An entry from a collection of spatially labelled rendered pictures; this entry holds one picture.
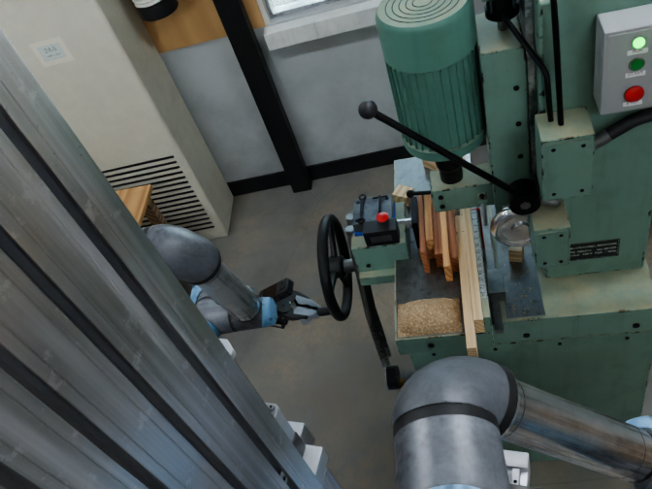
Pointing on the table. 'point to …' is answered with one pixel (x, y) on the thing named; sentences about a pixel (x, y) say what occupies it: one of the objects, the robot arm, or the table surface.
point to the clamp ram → (412, 219)
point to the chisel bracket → (463, 195)
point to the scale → (478, 254)
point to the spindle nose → (449, 172)
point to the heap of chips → (429, 317)
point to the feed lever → (530, 197)
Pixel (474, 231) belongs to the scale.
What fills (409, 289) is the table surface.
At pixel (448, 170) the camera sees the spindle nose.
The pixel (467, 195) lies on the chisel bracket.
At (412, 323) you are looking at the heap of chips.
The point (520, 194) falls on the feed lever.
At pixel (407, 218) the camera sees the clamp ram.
